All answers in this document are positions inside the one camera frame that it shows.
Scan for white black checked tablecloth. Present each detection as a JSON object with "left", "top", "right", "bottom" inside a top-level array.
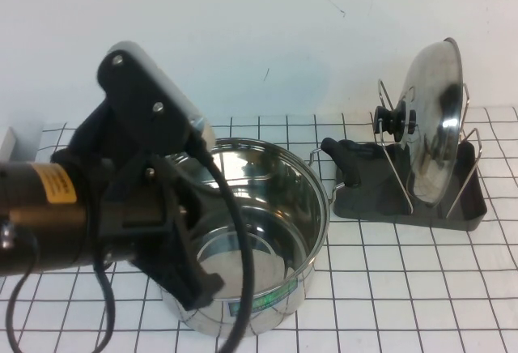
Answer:
[{"left": 0, "top": 105, "right": 518, "bottom": 353}]

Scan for beige board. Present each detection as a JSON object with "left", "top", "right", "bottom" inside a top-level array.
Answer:
[{"left": 0, "top": 125, "right": 17, "bottom": 163}]

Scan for silver wrist camera black mount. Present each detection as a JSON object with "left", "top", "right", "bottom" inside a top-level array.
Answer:
[{"left": 96, "top": 40, "right": 215, "bottom": 152}]

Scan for black tray wire lid rack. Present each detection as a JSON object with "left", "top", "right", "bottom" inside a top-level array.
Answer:
[{"left": 331, "top": 79, "right": 488, "bottom": 233}]

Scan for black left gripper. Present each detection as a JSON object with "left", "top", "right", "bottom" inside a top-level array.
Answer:
[{"left": 52, "top": 100, "right": 226, "bottom": 312}]

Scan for stainless steel pot black handles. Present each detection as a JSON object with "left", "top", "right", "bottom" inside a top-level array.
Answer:
[{"left": 92, "top": 136, "right": 361, "bottom": 337}]

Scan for black camera cable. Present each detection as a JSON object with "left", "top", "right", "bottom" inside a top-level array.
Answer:
[{"left": 6, "top": 134, "right": 256, "bottom": 353}]

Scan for stainless steel pot lid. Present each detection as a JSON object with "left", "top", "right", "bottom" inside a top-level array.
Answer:
[{"left": 374, "top": 37, "right": 464, "bottom": 208}]

